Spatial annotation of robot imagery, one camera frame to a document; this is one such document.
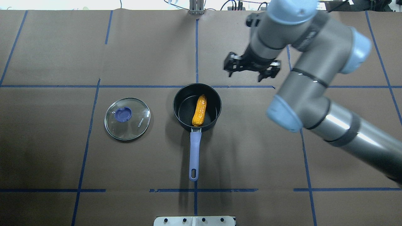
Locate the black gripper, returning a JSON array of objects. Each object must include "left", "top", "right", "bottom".
[{"left": 223, "top": 46, "right": 281, "bottom": 83}]

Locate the yellow toy corn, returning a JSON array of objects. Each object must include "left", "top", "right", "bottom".
[{"left": 192, "top": 94, "right": 207, "bottom": 127}]

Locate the glass pot lid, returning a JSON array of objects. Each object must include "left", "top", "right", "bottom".
[{"left": 104, "top": 98, "right": 151, "bottom": 141}]

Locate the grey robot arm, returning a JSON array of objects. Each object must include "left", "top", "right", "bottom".
[{"left": 223, "top": 0, "right": 402, "bottom": 186}]

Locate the dark blue saucepan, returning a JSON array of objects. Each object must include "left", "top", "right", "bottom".
[{"left": 173, "top": 83, "right": 222, "bottom": 182}]

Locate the white mounting pillar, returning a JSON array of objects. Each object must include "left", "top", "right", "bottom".
[{"left": 153, "top": 216, "right": 236, "bottom": 226}]

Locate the aluminium frame post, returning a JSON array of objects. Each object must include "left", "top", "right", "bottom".
[{"left": 188, "top": 0, "right": 205, "bottom": 15}]

